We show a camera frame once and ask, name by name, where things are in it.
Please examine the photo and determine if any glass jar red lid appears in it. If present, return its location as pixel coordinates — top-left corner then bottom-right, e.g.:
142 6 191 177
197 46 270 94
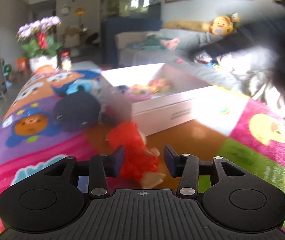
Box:
61 51 72 72

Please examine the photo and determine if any pink orchid flower pot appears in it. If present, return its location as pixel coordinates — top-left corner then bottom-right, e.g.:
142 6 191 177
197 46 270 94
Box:
17 16 62 74

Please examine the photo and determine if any white cardboard box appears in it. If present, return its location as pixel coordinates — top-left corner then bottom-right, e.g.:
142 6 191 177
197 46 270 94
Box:
101 63 217 135

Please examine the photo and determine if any yellow monkey plush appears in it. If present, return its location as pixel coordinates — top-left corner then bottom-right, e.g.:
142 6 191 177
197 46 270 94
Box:
203 13 240 36

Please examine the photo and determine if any grey sofa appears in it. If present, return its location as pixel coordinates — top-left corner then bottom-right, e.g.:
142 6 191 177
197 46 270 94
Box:
115 29 285 118

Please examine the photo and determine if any green cloth on sofa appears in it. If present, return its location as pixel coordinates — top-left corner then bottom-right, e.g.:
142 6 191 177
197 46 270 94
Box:
128 35 169 52

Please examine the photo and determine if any red haired doll figure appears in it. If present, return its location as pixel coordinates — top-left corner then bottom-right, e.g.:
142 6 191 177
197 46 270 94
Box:
106 121 166 189

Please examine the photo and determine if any glass fish tank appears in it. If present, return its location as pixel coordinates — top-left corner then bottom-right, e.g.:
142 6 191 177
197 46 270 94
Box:
100 0 161 22

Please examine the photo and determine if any black plush toy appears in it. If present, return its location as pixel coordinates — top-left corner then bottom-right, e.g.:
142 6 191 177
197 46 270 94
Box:
53 90 101 132

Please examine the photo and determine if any blue plush toy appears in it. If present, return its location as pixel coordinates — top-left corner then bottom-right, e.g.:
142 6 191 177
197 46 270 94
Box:
66 79 100 95

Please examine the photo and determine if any orange bowl toy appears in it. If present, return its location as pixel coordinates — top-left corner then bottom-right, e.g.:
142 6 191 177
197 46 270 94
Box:
34 65 56 75

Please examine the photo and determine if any pink pig plush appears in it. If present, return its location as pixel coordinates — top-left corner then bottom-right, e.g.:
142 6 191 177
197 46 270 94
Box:
160 38 180 50

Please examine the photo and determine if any colourful cartoon play mat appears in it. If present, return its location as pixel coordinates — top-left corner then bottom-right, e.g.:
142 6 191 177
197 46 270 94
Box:
0 70 285 233

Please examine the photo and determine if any beige dining chair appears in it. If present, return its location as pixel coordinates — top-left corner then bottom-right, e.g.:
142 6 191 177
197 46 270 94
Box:
63 25 81 57

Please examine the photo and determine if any yellow pudding toy figure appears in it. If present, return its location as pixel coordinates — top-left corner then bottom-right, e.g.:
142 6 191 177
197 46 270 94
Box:
123 86 153 102

